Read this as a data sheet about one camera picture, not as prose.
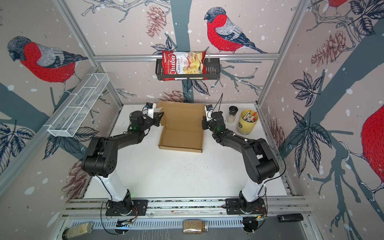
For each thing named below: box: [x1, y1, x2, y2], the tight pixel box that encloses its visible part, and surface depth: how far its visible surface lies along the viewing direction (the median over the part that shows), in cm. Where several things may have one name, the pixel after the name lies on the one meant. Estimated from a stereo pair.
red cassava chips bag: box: [161, 50, 209, 81], surface depth 90 cm
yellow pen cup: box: [237, 109, 259, 135], surface depth 99 cm
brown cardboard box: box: [156, 101, 205, 153], surface depth 97 cm
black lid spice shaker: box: [226, 105, 239, 124], surface depth 103 cm
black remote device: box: [277, 213, 304, 223], surface depth 70 cm
